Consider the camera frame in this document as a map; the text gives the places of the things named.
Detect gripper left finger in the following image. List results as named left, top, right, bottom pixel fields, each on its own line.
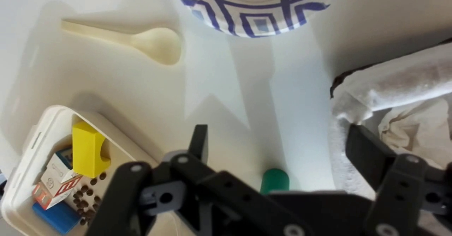
left=86, top=124, right=311, bottom=236

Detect blue patterned paper plate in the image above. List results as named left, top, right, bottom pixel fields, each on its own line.
left=171, top=0, right=346, bottom=38

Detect white printed cube, orange side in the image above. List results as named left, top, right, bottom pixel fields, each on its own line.
left=32, top=175, right=83, bottom=210

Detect green cylinder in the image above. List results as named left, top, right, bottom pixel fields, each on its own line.
left=260, top=168, right=290, bottom=195

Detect yellow arch block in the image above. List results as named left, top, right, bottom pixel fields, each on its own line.
left=72, top=121, right=111, bottom=178

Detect white printed cube, blue side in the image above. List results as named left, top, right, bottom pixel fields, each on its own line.
left=41, top=148, right=82, bottom=196

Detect blue block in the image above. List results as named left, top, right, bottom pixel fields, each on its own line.
left=32, top=201, right=82, bottom=235

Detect heap of coffee beans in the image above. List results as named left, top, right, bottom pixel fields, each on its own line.
left=72, top=173, right=106, bottom=226

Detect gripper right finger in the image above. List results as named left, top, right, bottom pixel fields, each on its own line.
left=345, top=123, right=452, bottom=236

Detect cream plastic spoon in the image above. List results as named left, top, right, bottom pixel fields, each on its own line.
left=61, top=19, right=182, bottom=66

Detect white plastic basket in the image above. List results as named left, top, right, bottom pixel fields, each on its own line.
left=0, top=105, right=193, bottom=236

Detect white crumpled towel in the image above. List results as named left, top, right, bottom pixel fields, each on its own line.
left=328, top=42, right=452, bottom=236

